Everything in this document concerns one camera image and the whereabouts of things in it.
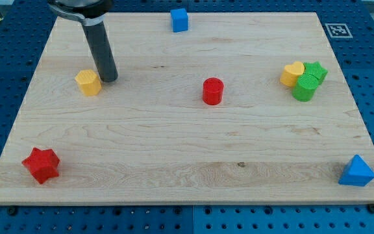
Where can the black bolt front right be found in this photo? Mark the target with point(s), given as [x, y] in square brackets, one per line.
[370, 208]

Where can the wooden board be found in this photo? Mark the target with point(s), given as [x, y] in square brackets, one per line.
[150, 139]

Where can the black bolt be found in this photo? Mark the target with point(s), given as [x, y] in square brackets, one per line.
[370, 208]
[12, 211]

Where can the yellow heart block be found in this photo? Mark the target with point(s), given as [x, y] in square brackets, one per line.
[291, 73]

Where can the blue cube block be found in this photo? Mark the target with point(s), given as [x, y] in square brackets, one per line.
[179, 20]

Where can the red star block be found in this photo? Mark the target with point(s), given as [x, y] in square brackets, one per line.
[42, 164]

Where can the blue triangle block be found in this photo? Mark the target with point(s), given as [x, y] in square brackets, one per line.
[356, 173]

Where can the green star block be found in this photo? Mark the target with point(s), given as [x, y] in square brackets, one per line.
[317, 70]

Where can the white fiducial marker tag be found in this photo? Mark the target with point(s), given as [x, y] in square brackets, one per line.
[338, 30]

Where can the yellow hexagon block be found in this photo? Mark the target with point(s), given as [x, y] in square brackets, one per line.
[88, 82]

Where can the green cylinder block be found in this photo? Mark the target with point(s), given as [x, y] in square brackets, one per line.
[305, 87]

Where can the black bolt front left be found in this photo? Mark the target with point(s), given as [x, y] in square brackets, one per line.
[12, 211]

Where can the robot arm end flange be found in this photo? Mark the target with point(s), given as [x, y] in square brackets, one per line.
[86, 12]

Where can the black cylindrical pointer rod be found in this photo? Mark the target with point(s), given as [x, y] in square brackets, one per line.
[99, 45]

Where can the red cylinder block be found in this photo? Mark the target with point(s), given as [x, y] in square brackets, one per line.
[213, 91]

